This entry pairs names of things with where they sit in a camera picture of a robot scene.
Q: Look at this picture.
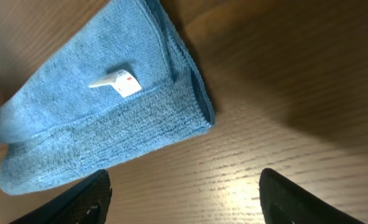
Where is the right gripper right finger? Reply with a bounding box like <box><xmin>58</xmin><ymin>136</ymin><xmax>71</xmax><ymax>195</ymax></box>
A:
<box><xmin>259</xmin><ymin>168</ymin><xmax>363</xmax><ymax>224</ymax></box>

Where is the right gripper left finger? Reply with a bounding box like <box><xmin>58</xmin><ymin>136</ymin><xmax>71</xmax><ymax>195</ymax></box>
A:
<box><xmin>11</xmin><ymin>169</ymin><xmax>112</xmax><ymax>224</ymax></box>

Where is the blue microfiber cloth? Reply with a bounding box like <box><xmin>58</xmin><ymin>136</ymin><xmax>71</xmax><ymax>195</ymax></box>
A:
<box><xmin>0</xmin><ymin>1</ymin><xmax>215</xmax><ymax>195</ymax></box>

